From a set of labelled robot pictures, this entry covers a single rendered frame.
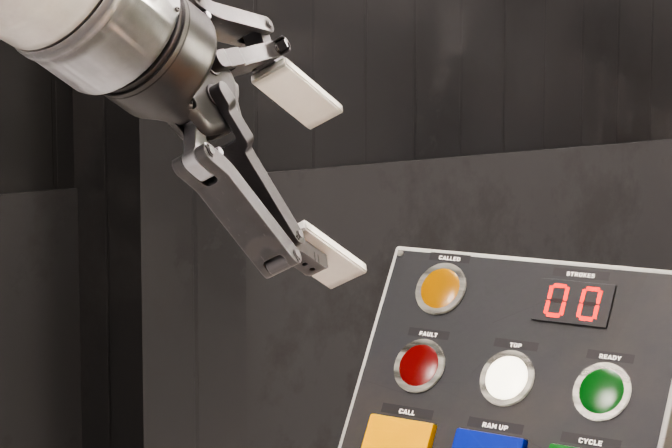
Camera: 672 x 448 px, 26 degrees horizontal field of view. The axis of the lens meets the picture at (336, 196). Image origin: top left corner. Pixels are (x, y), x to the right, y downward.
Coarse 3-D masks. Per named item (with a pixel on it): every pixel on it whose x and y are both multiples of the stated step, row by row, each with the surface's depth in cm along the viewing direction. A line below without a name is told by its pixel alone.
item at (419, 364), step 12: (420, 348) 149; (432, 348) 148; (408, 360) 149; (420, 360) 148; (432, 360) 148; (408, 372) 148; (420, 372) 148; (432, 372) 147; (408, 384) 148; (420, 384) 147
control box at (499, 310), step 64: (448, 256) 152; (512, 256) 149; (384, 320) 153; (448, 320) 149; (512, 320) 145; (576, 320) 142; (640, 320) 139; (384, 384) 150; (448, 384) 146; (576, 384) 139; (640, 384) 136
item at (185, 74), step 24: (192, 24) 84; (168, 48) 83; (192, 48) 84; (216, 48) 86; (144, 72) 83; (168, 72) 83; (192, 72) 84; (216, 72) 90; (120, 96) 84; (144, 96) 84; (168, 96) 84; (192, 96) 85; (168, 120) 86; (192, 120) 86; (216, 120) 87
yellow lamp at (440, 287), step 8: (432, 272) 152; (440, 272) 152; (448, 272) 151; (424, 280) 152; (432, 280) 152; (440, 280) 151; (448, 280) 151; (456, 280) 150; (424, 288) 152; (432, 288) 151; (440, 288) 151; (448, 288) 150; (456, 288) 150; (424, 296) 151; (432, 296) 151; (440, 296) 150; (448, 296) 150; (432, 304) 151; (440, 304) 150
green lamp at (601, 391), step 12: (600, 372) 138; (612, 372) 137; (588, 384) 138; (600, 384) 137; (612, 384) 137; (588, 396) 137; (600, 396) 137; (612, 396) 136; (588, 408) 137; (600, 408) 136; (612, 408) 136
